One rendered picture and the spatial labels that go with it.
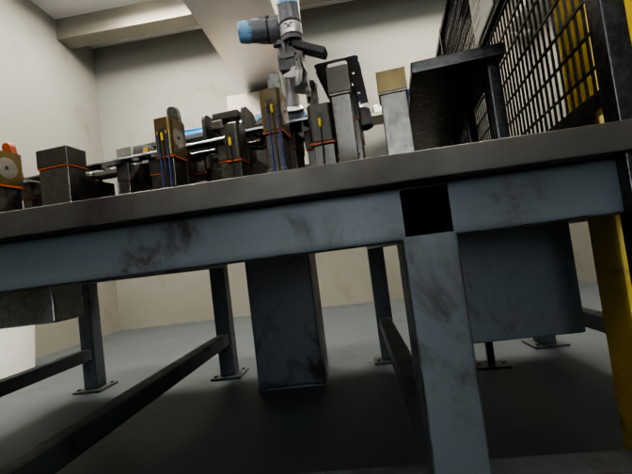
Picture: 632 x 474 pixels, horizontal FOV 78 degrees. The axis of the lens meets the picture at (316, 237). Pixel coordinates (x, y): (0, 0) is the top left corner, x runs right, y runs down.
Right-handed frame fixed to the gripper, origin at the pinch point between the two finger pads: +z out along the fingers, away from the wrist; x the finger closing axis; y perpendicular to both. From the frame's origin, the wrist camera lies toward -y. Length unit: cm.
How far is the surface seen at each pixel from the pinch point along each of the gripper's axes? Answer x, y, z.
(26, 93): -174, 301, -136
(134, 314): -282, 294, 93
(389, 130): 16.6, -25.1, 22.0
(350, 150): 40, -16, 32
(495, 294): 40, -41, 66
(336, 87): 40.5, -14.7, 17.5
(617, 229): 53, -58, 56
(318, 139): 23.5, -6.2, 22.8
